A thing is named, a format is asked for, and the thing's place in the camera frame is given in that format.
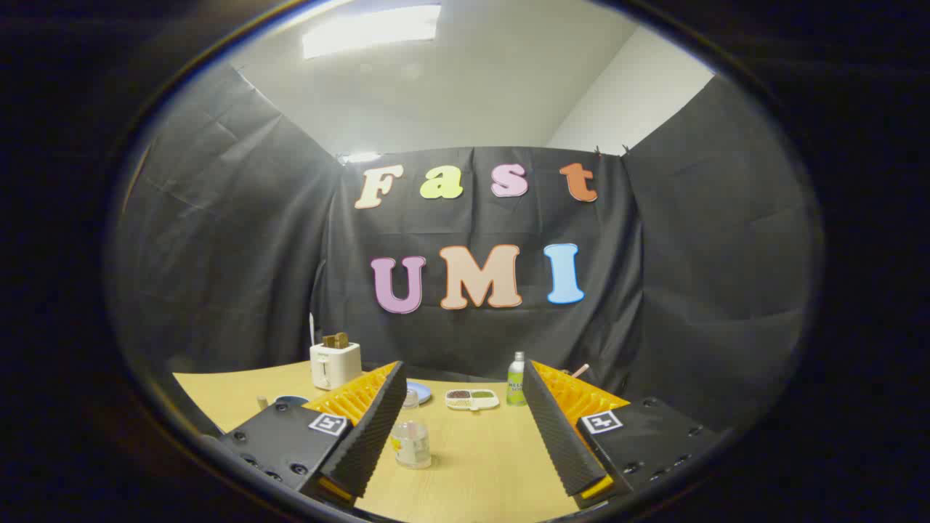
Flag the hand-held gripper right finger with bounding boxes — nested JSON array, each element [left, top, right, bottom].
[[522, 360, 721, 510]]

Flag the black backdrop cloth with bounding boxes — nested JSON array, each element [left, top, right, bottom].
[[109, 62, 825, 437]]

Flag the clear glass juice bottle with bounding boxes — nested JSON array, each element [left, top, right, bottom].
[[390, 390, 432, 470]]

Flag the white divided bean tray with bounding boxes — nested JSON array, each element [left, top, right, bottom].
[[445, 389, 501, 412]]

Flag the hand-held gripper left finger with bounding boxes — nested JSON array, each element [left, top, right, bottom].
[[218, 361, 408, 509]]

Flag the green soda bottle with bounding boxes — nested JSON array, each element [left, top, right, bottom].
[[506, 352, 527, 407]]

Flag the white toaster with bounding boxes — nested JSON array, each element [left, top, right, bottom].
[[310, 341, 363, 391]]

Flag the wooden table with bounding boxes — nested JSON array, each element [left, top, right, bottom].
[[173, 360, 633, 523]]

